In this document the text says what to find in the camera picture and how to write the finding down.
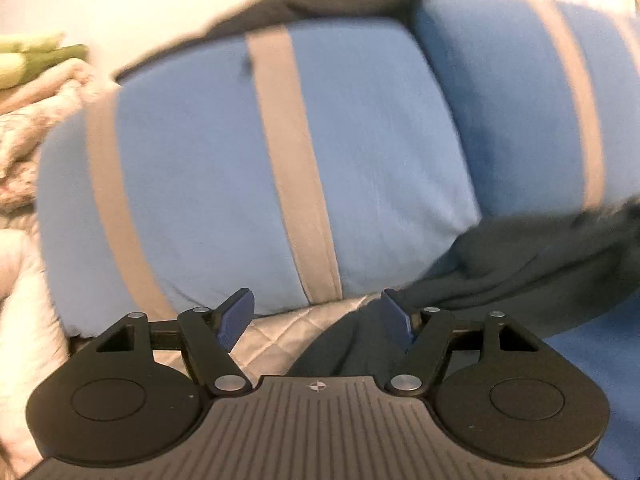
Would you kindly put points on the blue pillow with grey stripes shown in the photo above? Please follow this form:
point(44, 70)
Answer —
point(200, 170)
point(500, 110)

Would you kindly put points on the black cloth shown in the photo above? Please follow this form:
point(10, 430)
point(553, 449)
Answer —
point(300, 5)

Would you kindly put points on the beige fluffy blanket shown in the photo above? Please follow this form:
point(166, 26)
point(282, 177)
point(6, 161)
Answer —
point(45, 105)

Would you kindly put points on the white duvet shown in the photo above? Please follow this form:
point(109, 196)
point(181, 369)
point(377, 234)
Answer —
point(25, 310)

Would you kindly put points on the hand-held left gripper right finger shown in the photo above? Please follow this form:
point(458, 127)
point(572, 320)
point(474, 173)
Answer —
point(395, 317)

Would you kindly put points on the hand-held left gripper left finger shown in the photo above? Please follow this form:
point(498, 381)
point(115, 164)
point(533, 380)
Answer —
point(235, 317)

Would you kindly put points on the light green cloth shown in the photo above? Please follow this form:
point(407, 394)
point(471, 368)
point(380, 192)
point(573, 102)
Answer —
point(50, 55)

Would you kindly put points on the blue and grey fleece jacket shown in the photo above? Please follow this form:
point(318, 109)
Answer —
point(500, 270)

